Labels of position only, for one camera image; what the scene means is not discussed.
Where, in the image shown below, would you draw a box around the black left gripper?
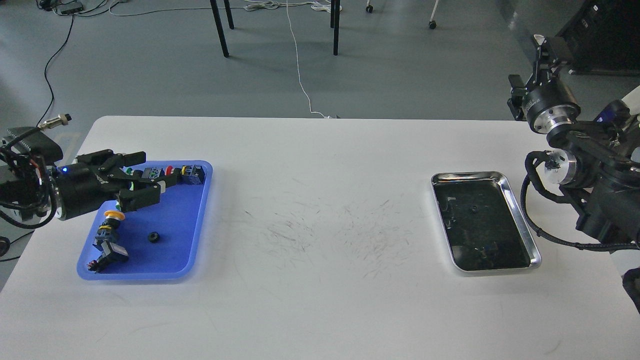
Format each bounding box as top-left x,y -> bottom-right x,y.
52,149 -> 178,221

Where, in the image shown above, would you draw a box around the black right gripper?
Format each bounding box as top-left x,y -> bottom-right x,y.
507,35 -> 581,134

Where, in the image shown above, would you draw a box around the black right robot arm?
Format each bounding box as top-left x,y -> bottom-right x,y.
507,34 -> 640,253

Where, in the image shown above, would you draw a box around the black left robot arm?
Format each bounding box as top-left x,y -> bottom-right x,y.
1,114 -> 185,230

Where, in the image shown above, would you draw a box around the blue plastic tray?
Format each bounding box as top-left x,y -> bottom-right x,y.
76,160 -> 214,281

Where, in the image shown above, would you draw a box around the silver metal tray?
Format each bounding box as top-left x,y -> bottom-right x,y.
430,171 -> 542,276

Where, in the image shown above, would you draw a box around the yellow mushroom push button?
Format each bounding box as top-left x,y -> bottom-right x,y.
93,210 -> 126,249

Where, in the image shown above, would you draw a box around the red emergency stop button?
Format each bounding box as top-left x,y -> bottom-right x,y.
164,165 -> 182,176

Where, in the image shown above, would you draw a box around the black cabinet on floor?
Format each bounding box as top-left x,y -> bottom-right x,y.
557,0 -> 640,76

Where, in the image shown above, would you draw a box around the beige cloth on chair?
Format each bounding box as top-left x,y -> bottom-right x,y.
621,85 -> 640,116

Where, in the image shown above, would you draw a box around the black table legs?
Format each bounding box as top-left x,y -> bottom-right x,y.
210,0 -> 342,58

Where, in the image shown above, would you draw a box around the black cable on floor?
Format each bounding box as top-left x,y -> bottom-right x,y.
0,0 -> 121,263

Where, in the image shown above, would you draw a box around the white cable on floor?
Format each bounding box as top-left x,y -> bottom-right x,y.
243,0 -> 344,120

